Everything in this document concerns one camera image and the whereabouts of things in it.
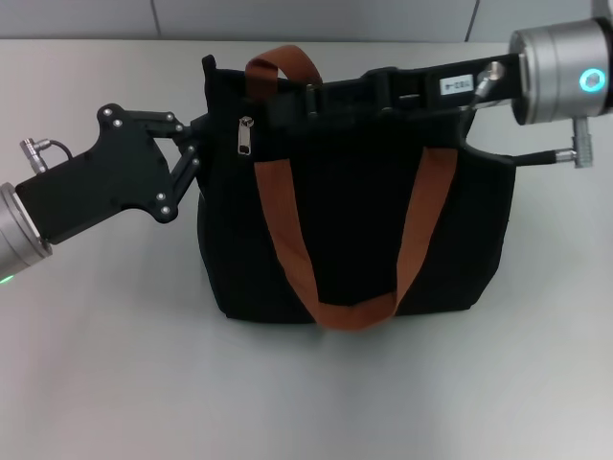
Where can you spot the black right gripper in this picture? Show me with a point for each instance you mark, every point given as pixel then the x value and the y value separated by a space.
pixel 416 91

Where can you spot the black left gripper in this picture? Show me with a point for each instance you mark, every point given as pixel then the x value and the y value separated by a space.
pixel 110 177

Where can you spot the silver zipper pull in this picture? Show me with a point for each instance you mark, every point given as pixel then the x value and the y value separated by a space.
pixel 245 136

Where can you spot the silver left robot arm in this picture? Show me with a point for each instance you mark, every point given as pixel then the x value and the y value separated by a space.
pixel 14 235

